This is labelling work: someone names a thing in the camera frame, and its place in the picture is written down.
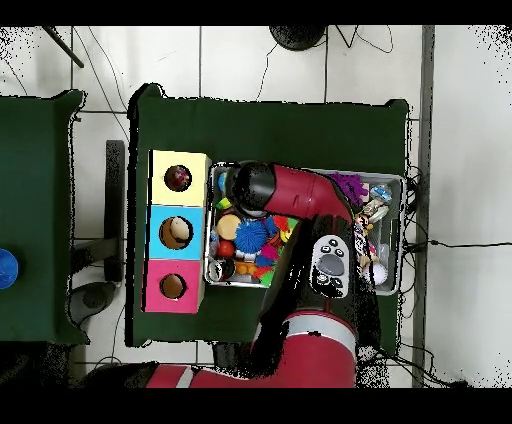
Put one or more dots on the clear plastic bottle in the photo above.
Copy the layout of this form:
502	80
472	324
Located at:
214	240

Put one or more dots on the colourful spotted cloth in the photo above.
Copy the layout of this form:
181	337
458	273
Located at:
178	178

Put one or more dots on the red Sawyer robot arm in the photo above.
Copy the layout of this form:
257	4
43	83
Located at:
304	196

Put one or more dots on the wooden box with three holes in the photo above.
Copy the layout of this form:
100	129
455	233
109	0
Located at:
160	192

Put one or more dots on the shallow clear mesh bin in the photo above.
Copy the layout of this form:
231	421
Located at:
390	240

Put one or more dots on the blue spiky rubber ball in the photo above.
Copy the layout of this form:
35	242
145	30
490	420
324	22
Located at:
251	236

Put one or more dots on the toy hamburger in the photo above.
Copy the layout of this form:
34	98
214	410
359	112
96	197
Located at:
228	226

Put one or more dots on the black and red soda can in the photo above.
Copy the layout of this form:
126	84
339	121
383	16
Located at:
220	270

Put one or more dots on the purple spiky rubber toy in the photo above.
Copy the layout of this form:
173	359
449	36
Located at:
354	186

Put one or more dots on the doll in spotted dress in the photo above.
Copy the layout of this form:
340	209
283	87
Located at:
363	236

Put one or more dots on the white baseball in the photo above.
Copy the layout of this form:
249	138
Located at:
380	275

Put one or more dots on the black upright panel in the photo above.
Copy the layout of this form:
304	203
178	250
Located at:
114	200

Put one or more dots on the round black stand base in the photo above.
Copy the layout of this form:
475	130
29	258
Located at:
298	38

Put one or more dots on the grey round floor base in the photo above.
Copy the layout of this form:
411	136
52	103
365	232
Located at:
94	300

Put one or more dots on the black rod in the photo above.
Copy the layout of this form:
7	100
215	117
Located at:
64	46

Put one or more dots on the blue round object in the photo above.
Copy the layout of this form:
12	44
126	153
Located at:
7	268

